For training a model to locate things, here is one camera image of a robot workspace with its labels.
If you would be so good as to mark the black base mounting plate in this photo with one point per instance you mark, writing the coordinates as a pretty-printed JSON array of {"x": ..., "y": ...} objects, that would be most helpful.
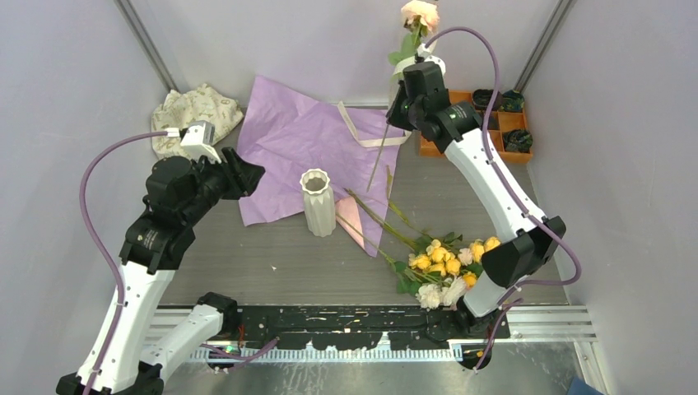
[{"x": 353, "y": 327}]

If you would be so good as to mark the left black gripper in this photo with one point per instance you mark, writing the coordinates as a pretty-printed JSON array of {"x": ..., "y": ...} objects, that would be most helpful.
[{"x": 241, "y": 176}]

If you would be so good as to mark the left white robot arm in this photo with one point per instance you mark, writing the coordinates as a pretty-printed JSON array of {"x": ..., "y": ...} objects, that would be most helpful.
[{"x": 180, "y": 192}]

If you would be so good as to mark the white ribbed vase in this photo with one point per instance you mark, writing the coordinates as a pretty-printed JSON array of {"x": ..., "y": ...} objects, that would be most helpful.
[{"x": 319, "y": 202}]

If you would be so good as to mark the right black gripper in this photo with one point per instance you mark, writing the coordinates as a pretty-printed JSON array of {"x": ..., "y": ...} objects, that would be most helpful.
[{"x": 394, "y": 118}]

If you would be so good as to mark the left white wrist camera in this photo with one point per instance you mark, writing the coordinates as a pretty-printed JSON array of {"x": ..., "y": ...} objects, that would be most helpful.
[{"x": 196, "y": 141}]

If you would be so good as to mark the yellow rose flower spray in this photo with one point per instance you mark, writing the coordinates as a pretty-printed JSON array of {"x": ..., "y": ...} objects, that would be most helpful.
[{"x": 423, "y": 239}]

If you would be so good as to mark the orange compartment tray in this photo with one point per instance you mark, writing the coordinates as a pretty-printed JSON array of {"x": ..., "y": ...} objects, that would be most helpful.
[{"x": 507, "y": 125}]

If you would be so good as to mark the purple pink wrapping paper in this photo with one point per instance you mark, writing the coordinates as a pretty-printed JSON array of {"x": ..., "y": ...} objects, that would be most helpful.
[{"x": 289, "y": 133}]

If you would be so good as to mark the peach rose flower stem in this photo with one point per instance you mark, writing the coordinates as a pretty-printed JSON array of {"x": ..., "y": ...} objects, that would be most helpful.
[{"x": 421, "y": 19}]

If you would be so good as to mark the green blue rolled sock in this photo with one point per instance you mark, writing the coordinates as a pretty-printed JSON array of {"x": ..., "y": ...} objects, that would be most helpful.
[{"x": 512, "y": 101}]

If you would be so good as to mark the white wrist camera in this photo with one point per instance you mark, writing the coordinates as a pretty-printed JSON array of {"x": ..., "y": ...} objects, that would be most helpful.
[
  {"x": 196, "y": 141},
  {"x": 424, "y": 54}
]

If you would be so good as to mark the dark sock in tray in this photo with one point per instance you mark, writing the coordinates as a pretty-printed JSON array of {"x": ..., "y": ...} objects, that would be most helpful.
[{"x": 493, "y": 121}]

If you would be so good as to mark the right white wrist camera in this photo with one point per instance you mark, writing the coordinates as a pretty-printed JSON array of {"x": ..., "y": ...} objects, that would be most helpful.
[{"x": 424, "y": 54}]

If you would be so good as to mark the left corner frame post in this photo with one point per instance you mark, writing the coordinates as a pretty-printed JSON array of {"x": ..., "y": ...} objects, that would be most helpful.
[{"x": 148, "y": 46}]

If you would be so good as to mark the dark rolled sock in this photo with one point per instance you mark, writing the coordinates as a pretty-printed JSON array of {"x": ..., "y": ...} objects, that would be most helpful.
[{"x": 481, "y": 98}]

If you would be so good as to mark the corner frame post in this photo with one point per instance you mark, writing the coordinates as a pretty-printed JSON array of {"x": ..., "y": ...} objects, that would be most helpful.
[
  {"x": 148, "y": 46},
  {"x": 550, "y": 30}
]

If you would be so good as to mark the right corner frame post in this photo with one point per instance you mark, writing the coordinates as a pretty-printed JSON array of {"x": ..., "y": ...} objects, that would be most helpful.
[{"x": 550, "y": 30}]

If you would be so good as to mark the cream patterned cloth bag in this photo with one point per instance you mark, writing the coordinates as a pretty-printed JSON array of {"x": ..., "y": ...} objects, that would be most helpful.
[{"x": 203, "y": 103}]

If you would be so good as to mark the pink white flower spray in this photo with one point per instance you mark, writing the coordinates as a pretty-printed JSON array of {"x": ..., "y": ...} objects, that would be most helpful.
[{"x": 436, "y": 294}]

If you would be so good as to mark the aluminium front rail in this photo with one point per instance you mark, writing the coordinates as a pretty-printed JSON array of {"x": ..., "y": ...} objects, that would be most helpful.
[{"x": 527, "y": 324}]

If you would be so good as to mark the patterned sock front compartment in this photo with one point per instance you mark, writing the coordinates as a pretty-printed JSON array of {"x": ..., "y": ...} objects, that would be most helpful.
[{"x": 518, "y": 141}]

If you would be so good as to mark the cream printed ribbon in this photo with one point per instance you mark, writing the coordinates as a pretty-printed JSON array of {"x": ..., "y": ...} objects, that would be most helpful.
[{"x": 383, "y": 137}]

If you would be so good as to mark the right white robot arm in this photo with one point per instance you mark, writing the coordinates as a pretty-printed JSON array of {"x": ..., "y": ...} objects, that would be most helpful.
[{"x": 528, "y": 236}]

